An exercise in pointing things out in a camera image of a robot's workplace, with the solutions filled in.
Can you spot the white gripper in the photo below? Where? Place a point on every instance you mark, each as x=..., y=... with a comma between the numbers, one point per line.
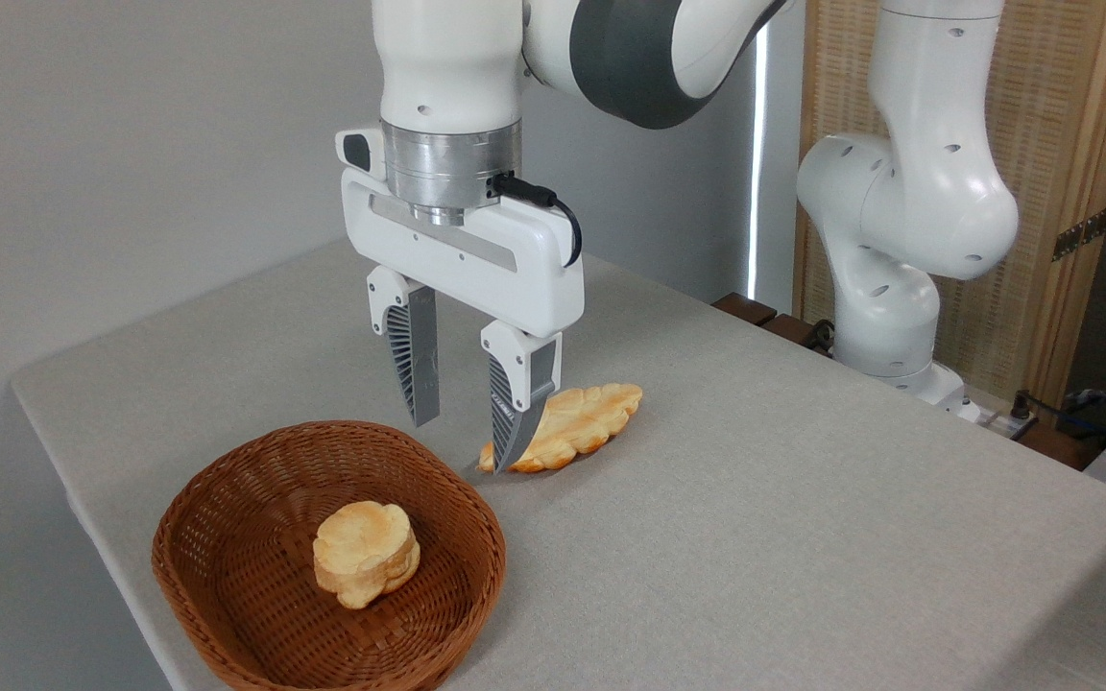
x=486, y=259

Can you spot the round bread bun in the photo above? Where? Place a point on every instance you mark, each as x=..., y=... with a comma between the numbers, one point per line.
x=366, y=552

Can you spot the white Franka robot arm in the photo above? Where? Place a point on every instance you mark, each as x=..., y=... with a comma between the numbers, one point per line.
x=908, y=192

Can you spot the long flat bread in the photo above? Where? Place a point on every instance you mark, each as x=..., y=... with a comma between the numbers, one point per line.
x=587, y=417

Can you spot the dark brown wooden slat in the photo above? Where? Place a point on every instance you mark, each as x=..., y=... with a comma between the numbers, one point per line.
x=791, y=329
x=1057, y=445
x=743, y=308

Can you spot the brown wicker basket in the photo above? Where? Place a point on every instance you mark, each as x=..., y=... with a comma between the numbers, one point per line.
x=255, y=614

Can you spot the black power plug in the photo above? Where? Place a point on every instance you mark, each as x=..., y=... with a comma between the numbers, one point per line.
x=1021, y=407

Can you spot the dark metal hinge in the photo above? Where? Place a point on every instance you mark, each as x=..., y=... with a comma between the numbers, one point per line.
x=1081, y=233

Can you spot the wooden rattan screen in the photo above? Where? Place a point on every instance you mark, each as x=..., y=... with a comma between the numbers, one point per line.
x=1043, y=115

